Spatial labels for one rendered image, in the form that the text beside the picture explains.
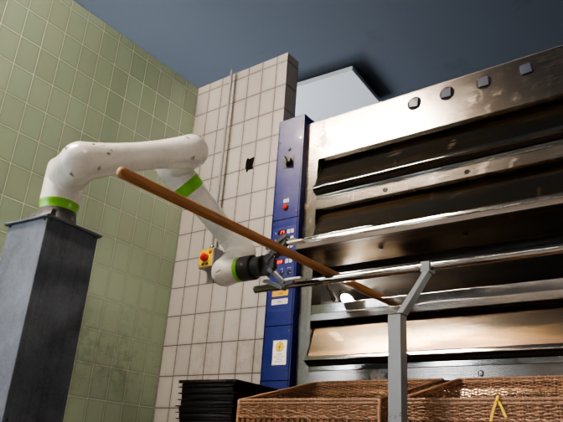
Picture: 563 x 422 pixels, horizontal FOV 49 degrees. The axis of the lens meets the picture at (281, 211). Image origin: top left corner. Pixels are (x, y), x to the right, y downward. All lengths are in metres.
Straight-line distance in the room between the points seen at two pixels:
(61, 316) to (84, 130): 1.34
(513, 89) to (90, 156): 1.63
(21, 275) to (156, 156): 0.57
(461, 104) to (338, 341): 1.11
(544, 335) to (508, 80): 1.03
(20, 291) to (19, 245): 0.16
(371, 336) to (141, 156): 1.14
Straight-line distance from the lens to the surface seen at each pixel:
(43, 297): 1.98
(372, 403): 1.90
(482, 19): 4.73
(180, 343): 3.17
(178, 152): 2.16
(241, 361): 2.88
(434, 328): 2.41
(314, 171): 2.93
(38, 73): 3.10
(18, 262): 2.05
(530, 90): 2.62
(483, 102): 2.66
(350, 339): 2.56
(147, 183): 1.62
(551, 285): 2.30
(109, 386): 3.04
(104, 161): 2.03
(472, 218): 2.29
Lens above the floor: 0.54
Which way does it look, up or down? 22 degrees up
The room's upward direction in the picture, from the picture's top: 4 degrees clockwise
